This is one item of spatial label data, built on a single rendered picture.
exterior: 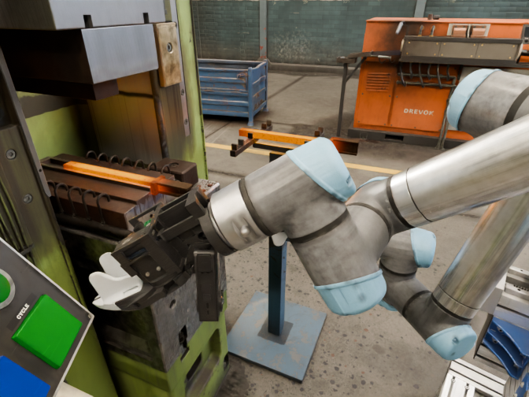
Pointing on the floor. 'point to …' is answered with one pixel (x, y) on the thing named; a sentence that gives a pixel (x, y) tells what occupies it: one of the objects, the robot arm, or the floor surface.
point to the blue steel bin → (233, 87)
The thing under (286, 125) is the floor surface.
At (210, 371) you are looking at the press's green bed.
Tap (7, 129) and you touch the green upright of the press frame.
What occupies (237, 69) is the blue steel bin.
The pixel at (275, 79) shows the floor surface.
